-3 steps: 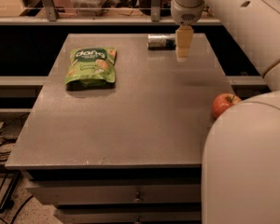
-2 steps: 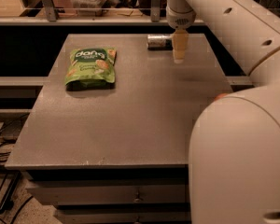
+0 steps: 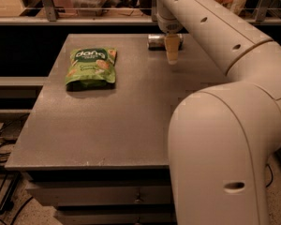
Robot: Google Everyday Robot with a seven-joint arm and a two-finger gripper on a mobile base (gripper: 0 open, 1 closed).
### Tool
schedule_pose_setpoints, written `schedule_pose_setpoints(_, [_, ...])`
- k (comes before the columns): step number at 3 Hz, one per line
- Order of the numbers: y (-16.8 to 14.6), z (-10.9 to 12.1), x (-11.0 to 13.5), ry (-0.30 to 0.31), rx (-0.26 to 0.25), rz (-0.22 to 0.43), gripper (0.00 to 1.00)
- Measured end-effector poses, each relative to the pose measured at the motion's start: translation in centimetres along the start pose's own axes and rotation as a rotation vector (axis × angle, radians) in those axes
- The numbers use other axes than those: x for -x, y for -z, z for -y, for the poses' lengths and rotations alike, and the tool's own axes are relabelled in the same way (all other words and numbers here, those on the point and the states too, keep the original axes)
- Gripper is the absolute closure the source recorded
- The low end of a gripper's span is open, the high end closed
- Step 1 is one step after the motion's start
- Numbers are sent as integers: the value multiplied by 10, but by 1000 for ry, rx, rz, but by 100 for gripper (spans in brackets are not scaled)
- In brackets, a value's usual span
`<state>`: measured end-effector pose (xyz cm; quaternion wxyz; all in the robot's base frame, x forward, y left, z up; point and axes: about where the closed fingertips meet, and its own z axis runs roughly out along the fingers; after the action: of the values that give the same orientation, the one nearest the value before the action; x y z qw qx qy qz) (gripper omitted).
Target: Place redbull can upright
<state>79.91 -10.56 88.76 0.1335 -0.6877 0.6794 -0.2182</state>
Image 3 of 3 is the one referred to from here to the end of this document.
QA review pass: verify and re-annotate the green snack chip bag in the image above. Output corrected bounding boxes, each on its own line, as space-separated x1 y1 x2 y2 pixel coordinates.
65 47 117 91

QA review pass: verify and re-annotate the silver blue redbull can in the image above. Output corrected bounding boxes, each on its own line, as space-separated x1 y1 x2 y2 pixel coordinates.
147 34 184 51

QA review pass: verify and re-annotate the grey metal shelf rail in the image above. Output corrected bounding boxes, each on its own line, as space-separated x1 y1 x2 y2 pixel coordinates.
0 0 281 25

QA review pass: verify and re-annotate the grey drawer cabinet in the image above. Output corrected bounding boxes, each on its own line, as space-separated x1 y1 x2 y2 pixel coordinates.
6 35 225 225

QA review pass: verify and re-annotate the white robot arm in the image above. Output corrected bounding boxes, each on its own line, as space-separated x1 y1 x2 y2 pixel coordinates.
157 0 281 225

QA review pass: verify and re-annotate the clear plastic container on shelf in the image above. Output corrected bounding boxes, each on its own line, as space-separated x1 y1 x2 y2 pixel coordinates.
71 0 107 17

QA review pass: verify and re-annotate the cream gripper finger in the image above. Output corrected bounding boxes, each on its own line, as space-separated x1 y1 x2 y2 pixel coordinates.
164 34 180 65

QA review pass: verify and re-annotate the black cable right floor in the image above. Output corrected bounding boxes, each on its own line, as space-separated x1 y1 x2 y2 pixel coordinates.
265 163 274 188

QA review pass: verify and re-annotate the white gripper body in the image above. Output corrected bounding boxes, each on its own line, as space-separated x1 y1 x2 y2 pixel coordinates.
156 0 183 34

